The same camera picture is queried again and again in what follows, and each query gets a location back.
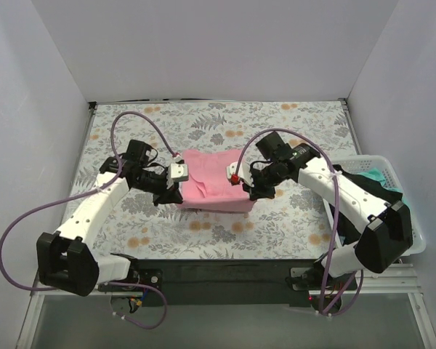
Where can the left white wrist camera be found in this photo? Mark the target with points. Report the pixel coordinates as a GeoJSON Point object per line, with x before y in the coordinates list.
{"type": "Point", "coordinates": [177, 171]}

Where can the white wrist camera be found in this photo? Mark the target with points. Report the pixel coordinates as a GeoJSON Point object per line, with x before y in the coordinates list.
{"type": "Point", "coordinates": [237, 174]}
{"type": "Point", "coordinates": [177, 171]}

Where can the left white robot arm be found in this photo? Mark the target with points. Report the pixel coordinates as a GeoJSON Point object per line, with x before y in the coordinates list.
{"type": "Point", "coordinates": [66, 258]}

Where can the aluminium frame rail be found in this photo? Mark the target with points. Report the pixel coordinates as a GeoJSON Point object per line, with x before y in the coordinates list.
{"type": "Point", "coordinates": [398, 278]}

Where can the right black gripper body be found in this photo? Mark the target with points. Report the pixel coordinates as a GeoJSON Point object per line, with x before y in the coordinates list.
{"type": "Point", "coordinates": [253, 187]}

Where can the black t shirt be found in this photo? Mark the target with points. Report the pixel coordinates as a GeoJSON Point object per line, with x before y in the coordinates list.
{"type": "Point", "coordinates": [345, 229]}

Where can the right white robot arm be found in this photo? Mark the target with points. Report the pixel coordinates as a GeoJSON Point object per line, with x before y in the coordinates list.
{"type": "Point", "coordinates": [380, 217]}

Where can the teal t shirt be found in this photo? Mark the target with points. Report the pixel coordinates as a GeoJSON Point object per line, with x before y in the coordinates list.
{"type": "Point", "coordinates": [379, 174]}

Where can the floral table cloth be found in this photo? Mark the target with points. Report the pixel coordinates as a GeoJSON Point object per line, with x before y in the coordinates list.
{"type": "Point", "coordinates": [292, 225]}

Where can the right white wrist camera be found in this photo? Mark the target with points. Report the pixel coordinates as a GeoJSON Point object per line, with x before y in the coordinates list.
{"type": "Point", "coordinates": [237, 174]}

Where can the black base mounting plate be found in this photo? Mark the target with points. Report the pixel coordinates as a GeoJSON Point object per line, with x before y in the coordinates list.
{"type": "Point", "coordinates": [225, 282]}

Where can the pink t shirt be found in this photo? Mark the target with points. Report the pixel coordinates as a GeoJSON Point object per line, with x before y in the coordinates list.
{"type": "Point", "coordinates": [208, 187]}

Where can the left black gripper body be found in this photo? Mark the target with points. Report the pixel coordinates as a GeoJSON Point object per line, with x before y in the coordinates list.
{"type": "Point", "coordinates": [168, 194]}

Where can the white plastic laundry basket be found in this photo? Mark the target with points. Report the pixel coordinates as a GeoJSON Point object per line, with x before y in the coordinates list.
{"type": "Point", "coordinates": [363, 163]}

